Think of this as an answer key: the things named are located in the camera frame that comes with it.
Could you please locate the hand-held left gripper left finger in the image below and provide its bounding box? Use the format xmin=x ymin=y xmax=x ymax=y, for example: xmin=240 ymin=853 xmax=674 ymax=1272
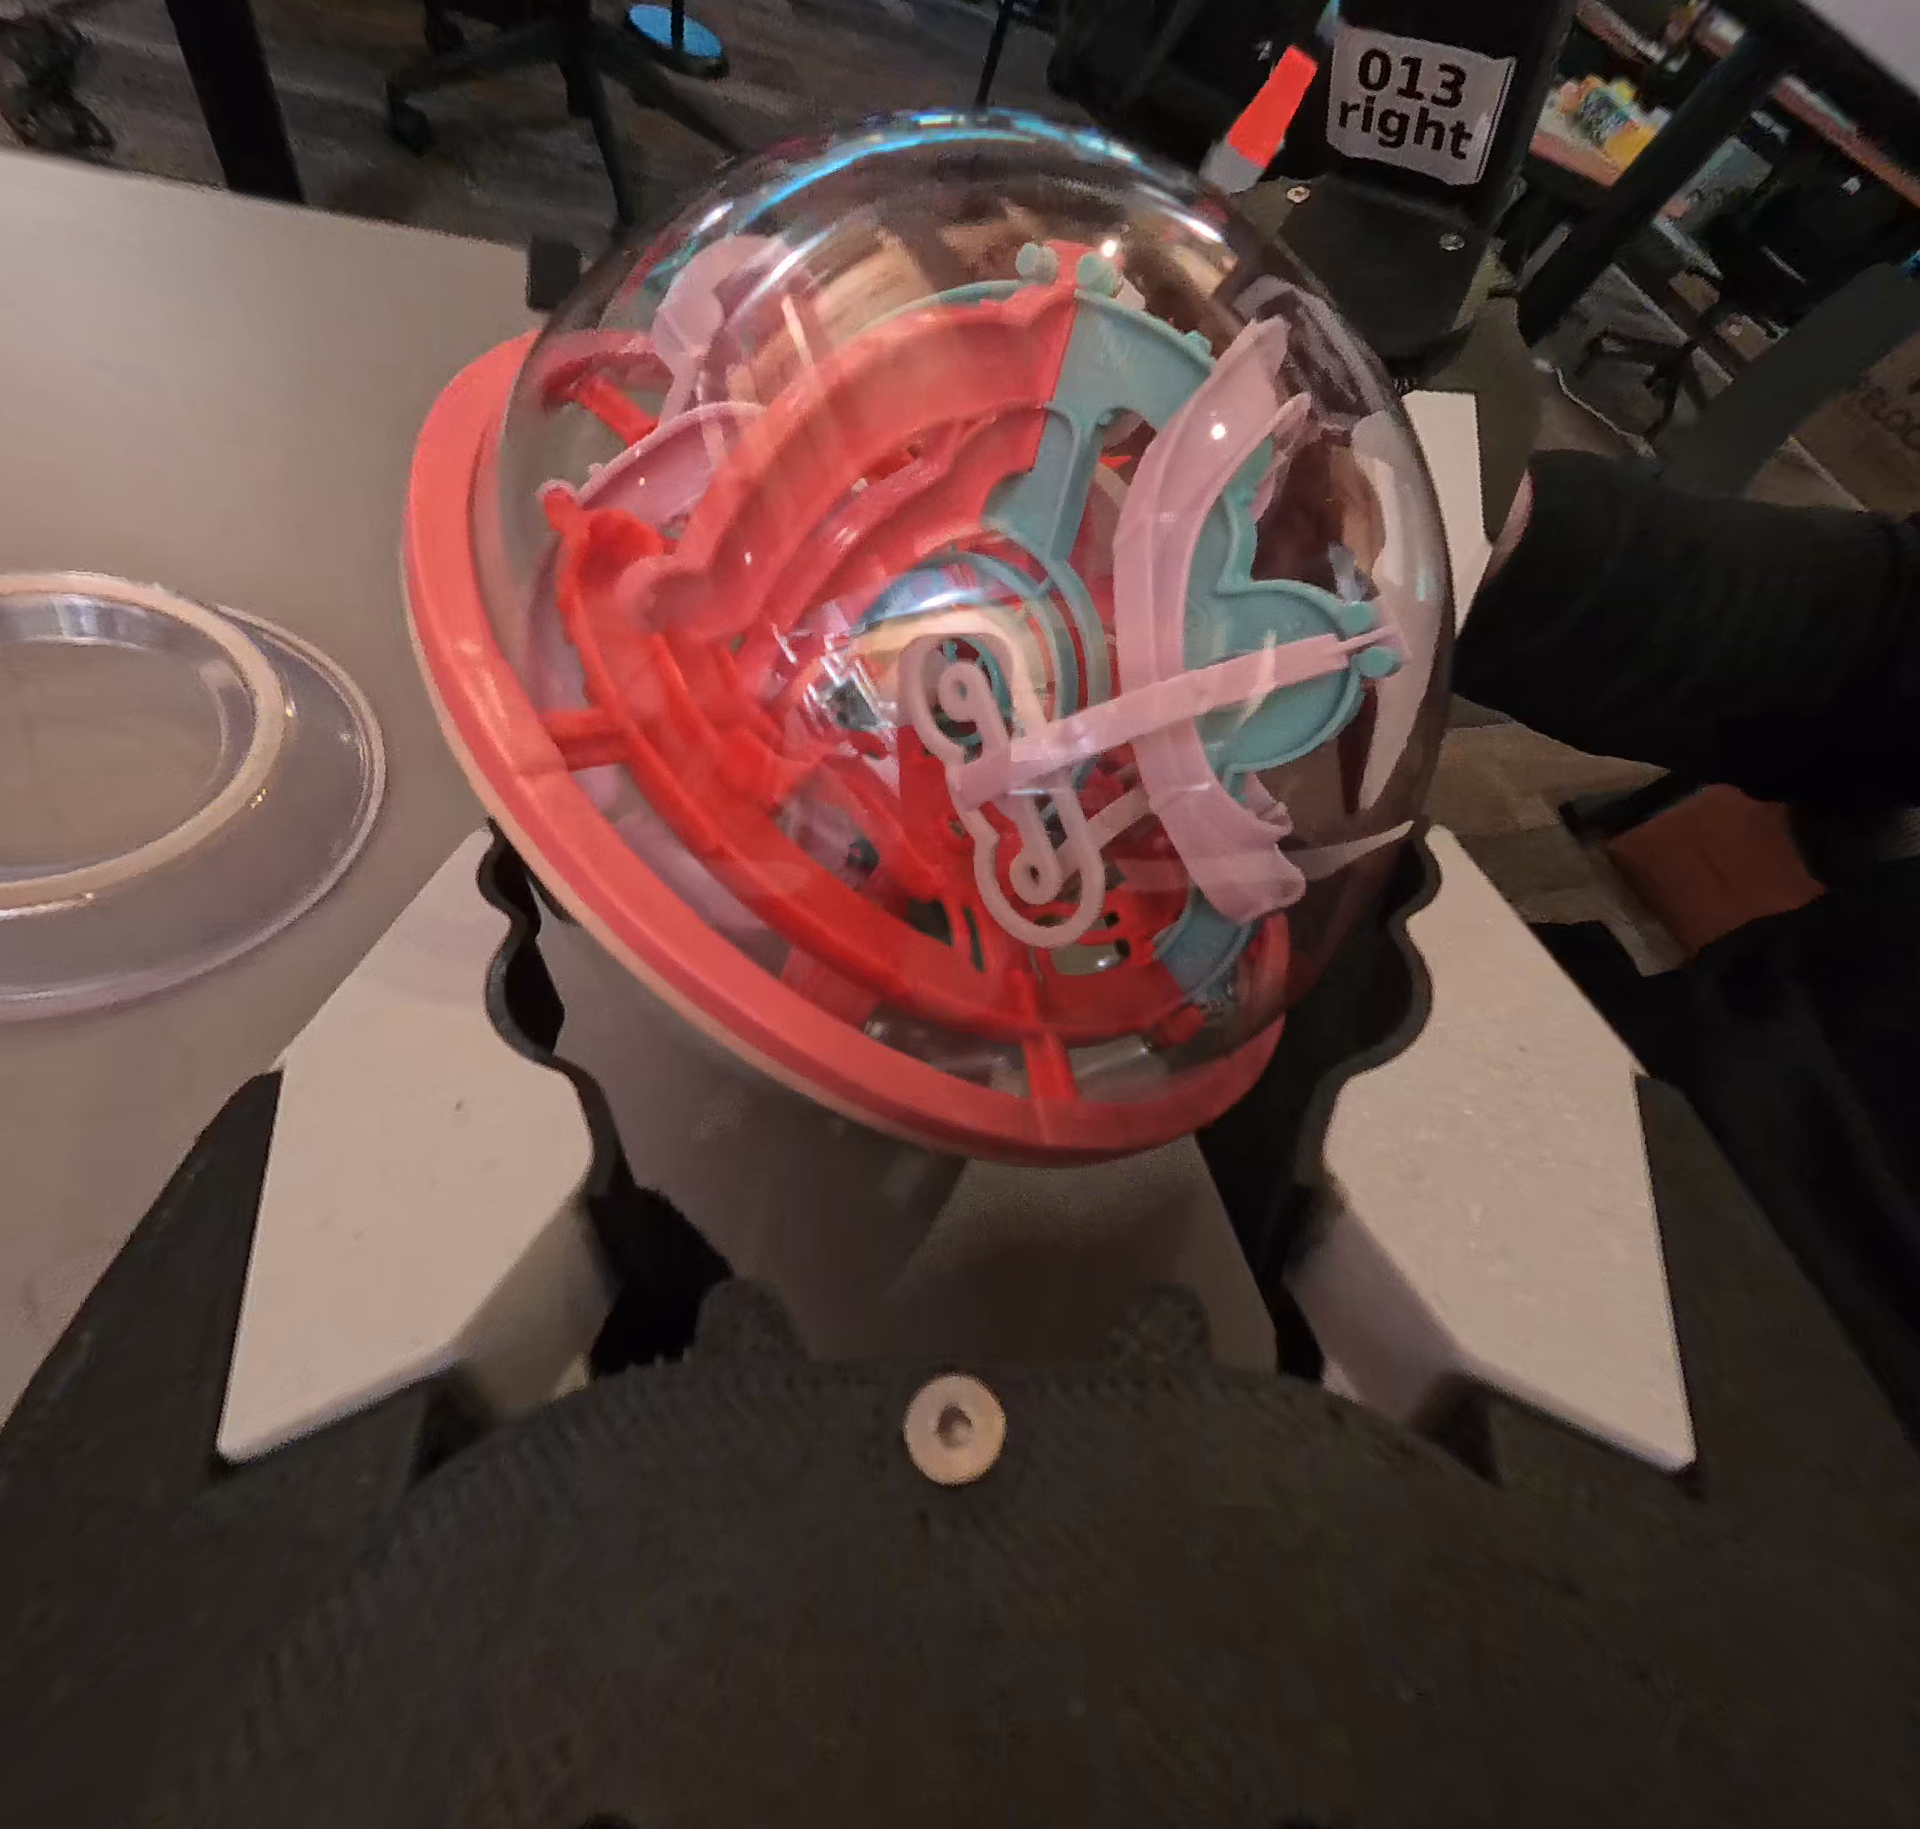
xmin=219 ymin=825 xmax=629 ymax=1466

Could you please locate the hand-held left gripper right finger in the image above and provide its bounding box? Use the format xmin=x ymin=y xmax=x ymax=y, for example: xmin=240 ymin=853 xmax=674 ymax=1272
xmin=1266 ymin=825 xmax=1697 ymax=1475

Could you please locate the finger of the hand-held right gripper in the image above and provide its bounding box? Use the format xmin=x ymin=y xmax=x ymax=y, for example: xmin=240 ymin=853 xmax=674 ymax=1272
xmin=1469 ymin=337 xmax=1553 ymax=553

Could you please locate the clear red maze ball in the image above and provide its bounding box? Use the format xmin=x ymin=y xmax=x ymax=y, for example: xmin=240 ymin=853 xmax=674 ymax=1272
xmin=402 ymin=108 xmax=1457 ymax=1172

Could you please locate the person's right forearm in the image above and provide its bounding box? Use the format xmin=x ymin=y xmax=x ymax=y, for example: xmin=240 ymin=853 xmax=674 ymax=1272
xmin=1452 ymin=449 xmax=1920 ymax=818

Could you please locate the clear plastic ball stand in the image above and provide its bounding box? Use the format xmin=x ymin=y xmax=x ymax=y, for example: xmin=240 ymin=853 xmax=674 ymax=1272
xmin=0 ymin=566 xmax=392 ymax=1023

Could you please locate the orange traffic cone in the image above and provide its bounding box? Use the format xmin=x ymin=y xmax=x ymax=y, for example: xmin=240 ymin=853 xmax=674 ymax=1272
xmin=1204 ymin=42 xmax=1327 ymax=193

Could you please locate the cluttered wooden table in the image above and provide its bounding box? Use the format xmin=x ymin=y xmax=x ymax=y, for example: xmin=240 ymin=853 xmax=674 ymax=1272
xmin=1546 ymin=0 xmax=1920 ymax=211

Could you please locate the black office chair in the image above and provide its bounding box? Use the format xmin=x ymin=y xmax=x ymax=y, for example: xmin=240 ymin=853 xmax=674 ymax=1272
xmin=1559 ymin=178 xmax=1815 ymax=432
xmin=386 ymin=0 xmax=743 ymax=232

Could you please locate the person's leg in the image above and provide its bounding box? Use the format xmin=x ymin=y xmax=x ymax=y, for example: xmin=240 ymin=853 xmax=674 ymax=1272
xmin=1533 ymin=814 xmax=1920 ymax=1185

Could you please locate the black desk leg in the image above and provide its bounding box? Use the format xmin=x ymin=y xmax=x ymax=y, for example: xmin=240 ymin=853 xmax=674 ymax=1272
xmin=132 ymin=0 xmax=305 ymax=205

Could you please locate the white table black frame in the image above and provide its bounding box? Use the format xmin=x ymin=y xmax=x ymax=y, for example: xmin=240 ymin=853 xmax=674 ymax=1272
xmin=1511 ymin=0 xmax=1920 ymax=342

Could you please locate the black cable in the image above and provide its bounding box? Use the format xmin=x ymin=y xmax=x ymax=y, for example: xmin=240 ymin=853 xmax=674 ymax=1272
xmin=0 ymin=16 xmax=118 ymax=158

